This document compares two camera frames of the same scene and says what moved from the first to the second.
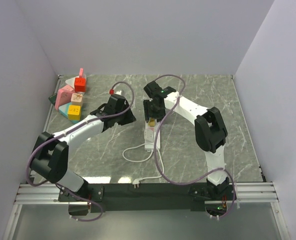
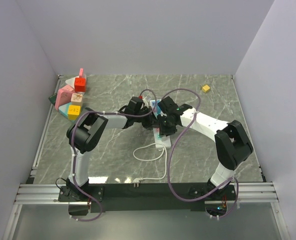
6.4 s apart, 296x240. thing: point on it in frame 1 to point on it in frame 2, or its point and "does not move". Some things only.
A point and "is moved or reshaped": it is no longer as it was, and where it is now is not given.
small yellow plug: x=152 y=122 is moved or reshaped
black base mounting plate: x=146 y=197 does not move
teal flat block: x=63 y=110 does not move
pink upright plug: x=81 y=73 does not move
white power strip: x=150 y=135 is moved or reshaped
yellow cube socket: x=74 y=112 does not move
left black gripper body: x=124 y=118 to x=146 y=121
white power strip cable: x=136 y=182 to x=138 y=179
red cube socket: x=80 y=84 does not move
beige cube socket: x=76 y=99 does not move
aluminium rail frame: x=246 y=193 does not move
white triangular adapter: x=71 y=81 does not move
